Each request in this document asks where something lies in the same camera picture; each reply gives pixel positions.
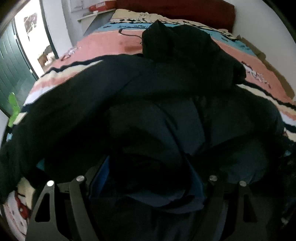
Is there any dark green door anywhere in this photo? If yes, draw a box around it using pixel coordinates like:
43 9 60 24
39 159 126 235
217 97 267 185
0 21 37 116

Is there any dark red headboard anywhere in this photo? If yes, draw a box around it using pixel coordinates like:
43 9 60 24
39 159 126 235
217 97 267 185
116 0 235 32

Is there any grey bedside shelf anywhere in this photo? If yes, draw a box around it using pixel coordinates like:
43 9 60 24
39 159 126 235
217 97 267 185
77 9 116 36

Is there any large black garment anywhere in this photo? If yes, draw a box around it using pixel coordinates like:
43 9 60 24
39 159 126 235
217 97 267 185
0 19 296 241

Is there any green plastic chair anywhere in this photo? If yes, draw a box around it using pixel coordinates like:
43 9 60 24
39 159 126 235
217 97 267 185
8 92 21 128

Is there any red box on shelf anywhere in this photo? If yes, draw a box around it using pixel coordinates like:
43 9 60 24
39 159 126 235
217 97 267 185
88 1 116 12

